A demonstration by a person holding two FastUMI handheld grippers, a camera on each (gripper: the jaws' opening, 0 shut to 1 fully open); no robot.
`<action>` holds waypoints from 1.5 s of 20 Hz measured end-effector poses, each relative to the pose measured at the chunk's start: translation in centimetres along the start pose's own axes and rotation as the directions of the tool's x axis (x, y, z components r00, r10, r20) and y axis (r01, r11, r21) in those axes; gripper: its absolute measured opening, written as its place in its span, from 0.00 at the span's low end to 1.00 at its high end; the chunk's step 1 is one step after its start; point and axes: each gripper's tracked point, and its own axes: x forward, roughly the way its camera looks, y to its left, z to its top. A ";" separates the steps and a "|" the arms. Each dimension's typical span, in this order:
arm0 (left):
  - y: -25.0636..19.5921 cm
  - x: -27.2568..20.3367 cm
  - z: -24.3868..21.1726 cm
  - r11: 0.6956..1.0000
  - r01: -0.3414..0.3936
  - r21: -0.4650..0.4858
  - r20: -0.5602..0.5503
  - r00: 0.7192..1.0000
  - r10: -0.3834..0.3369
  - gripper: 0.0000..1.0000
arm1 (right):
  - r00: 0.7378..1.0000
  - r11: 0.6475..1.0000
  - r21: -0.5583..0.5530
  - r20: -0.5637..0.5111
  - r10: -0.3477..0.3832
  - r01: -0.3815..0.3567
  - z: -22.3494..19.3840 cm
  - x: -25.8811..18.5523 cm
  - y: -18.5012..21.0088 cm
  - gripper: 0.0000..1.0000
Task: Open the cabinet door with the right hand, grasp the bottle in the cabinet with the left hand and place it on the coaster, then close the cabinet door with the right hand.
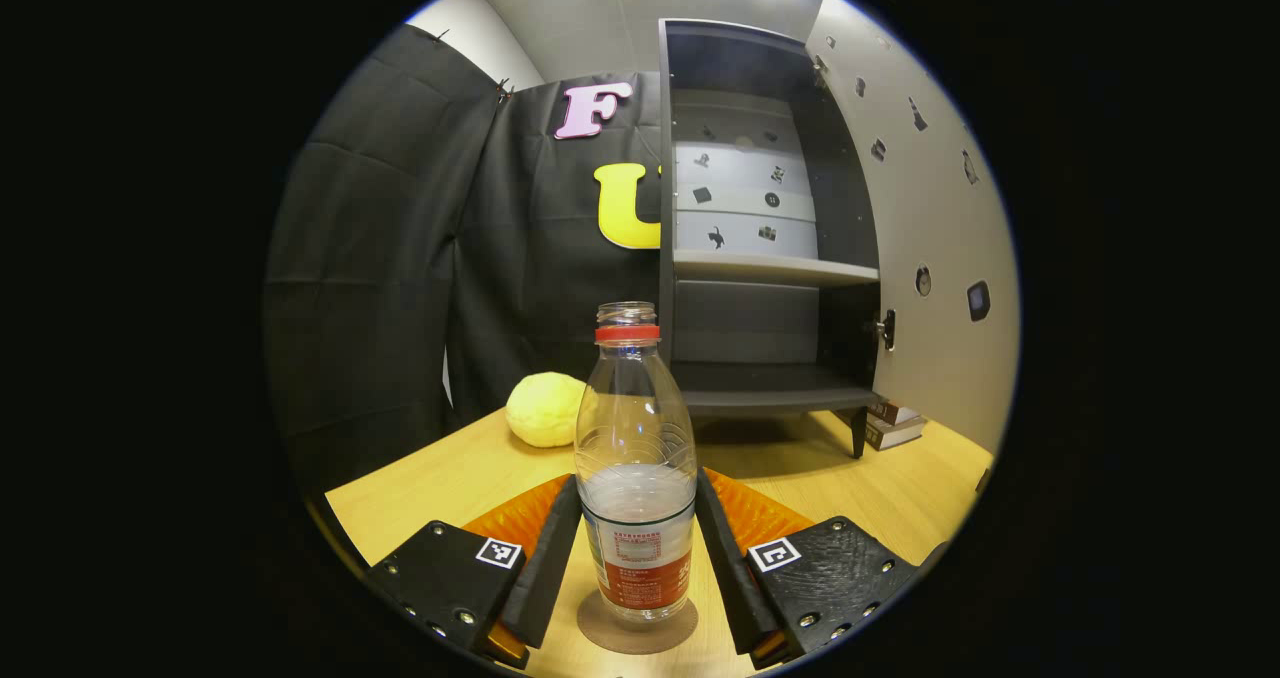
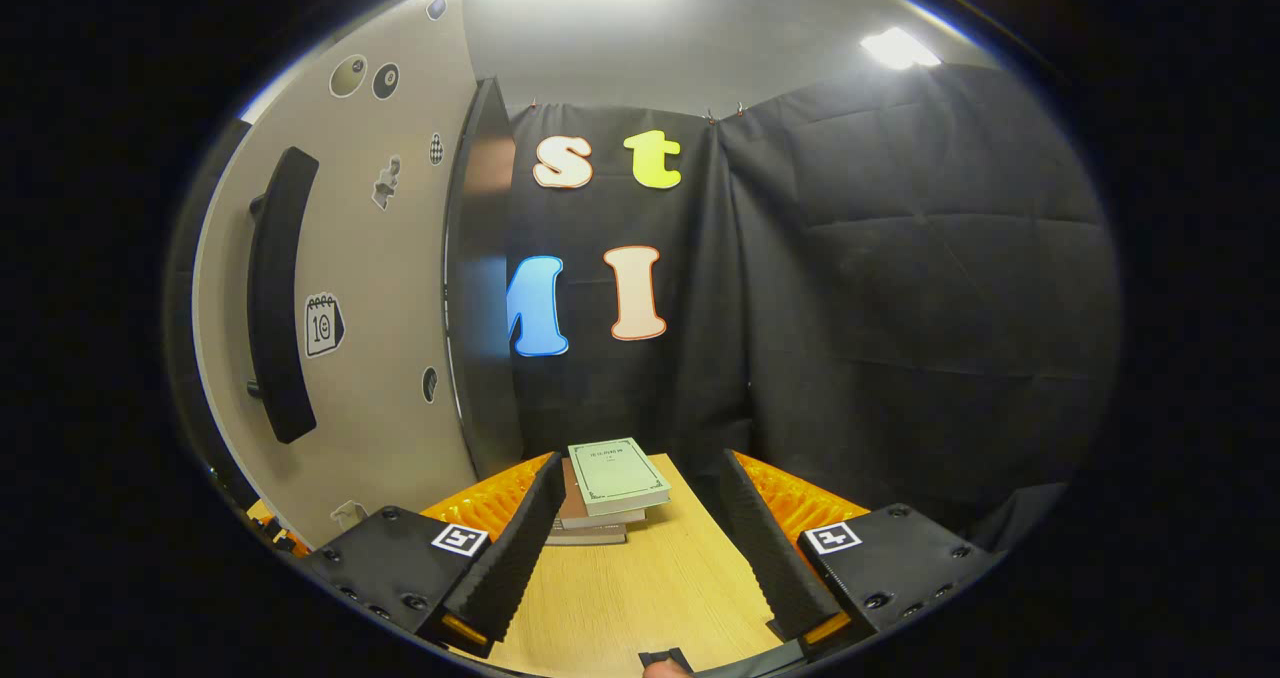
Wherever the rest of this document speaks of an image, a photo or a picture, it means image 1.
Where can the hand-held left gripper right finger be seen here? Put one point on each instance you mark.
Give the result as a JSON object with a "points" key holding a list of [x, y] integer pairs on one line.
{"points": [[730, 568]]}

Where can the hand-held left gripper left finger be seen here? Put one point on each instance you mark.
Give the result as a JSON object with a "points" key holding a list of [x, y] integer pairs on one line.
{"points": [[545, 568]]}

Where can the round brown coaster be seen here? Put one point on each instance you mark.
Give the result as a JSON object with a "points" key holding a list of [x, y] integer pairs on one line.
{"points": [[600, 635]]}

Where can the clear plastic bottle red label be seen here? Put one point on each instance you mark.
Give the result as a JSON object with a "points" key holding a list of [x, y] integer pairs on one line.
{"points": [[636, 518]]}

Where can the dark grey cabinet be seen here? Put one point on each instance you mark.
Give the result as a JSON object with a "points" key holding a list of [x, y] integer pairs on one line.
{"points": [[745, 323]]}

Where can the metal door hinge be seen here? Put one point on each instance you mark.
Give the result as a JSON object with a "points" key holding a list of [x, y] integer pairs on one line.
{"points": [[885, 329], [819, 68]]}

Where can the white cabinet shelf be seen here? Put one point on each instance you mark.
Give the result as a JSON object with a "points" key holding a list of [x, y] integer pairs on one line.
{"points": [[770, 268]]}

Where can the yellow bumpy ball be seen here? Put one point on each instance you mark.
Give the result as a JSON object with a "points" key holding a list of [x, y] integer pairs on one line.
{"points": [[545, 410]]}

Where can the pale grey book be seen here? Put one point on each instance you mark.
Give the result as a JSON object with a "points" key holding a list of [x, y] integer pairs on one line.
{"points": [[898, 435]]}

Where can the black backdrop cloth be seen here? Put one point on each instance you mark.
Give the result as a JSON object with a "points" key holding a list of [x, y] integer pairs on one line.
{"points": [[380, 288]]}

